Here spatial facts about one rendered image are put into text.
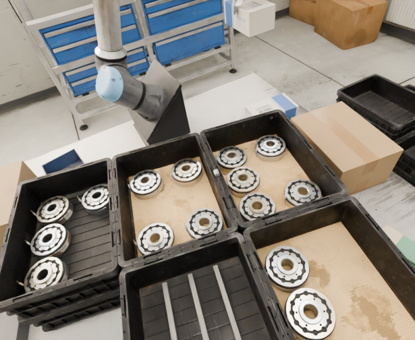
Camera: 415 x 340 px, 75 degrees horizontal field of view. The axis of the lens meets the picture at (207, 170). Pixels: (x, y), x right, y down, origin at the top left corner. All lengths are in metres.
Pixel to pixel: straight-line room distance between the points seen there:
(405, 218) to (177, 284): 0.74
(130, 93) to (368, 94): 1.42
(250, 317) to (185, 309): 0.15
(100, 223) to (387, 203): 0.94
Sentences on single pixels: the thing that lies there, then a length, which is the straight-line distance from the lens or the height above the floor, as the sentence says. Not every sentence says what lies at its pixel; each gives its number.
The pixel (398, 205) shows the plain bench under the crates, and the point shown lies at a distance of 1.11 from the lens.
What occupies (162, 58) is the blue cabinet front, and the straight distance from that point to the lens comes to 2.78.
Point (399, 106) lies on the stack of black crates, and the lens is 1.92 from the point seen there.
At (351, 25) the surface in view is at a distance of 3.52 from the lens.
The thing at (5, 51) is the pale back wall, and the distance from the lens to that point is 3.52.
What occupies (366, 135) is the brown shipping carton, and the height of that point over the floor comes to 0.86.
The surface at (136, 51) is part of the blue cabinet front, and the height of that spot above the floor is 0.52.
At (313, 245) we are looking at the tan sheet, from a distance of 0.79.
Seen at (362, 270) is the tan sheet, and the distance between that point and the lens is 0.80.
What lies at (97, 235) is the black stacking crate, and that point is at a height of 0.83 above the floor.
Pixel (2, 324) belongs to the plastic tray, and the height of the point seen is 0.70.
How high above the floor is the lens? 1.52
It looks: 48 degrees down
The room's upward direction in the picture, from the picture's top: 10 degrees counter-clockwise
